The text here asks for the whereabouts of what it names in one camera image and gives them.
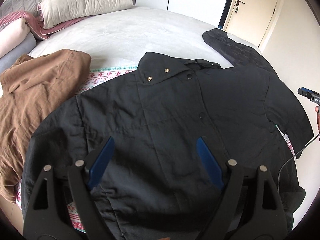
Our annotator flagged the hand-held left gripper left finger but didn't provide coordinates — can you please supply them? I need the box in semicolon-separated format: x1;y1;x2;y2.
22;137;115;240

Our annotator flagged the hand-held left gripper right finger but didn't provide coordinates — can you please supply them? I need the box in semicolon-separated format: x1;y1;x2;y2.
196;136;293;240

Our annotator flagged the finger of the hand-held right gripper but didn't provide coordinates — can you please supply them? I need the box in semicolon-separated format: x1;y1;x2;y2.
297;87;313;98

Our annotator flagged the black jacket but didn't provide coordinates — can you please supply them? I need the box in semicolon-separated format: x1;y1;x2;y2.
21;52;314;240

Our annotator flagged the person's right hand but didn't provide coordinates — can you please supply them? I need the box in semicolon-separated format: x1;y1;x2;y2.
314;105;320;131

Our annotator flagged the dark quilted garment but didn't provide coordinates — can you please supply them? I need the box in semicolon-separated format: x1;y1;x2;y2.
202;29;275;72

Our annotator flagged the patterned knit blanket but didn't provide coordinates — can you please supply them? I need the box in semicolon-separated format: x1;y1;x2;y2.
15;66;295;233

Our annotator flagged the cream door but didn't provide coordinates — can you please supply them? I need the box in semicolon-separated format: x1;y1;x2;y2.
222;0;286;48

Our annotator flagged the brown garment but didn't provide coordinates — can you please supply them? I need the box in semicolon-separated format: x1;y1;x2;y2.
0;49;92;203

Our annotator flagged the white bed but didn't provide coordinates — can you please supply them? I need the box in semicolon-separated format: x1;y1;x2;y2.
27;5;263;72

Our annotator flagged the light blue bolster pillow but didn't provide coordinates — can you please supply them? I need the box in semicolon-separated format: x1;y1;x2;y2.
0;33;37;75

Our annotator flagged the light pink bolster pillow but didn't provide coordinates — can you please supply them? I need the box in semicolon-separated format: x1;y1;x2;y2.
0;17;31;58

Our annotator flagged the cream pillow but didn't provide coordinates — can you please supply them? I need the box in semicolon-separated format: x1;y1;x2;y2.
37;0;133;29

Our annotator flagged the black cable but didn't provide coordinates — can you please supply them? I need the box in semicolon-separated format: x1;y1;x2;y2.
276;133;320;186

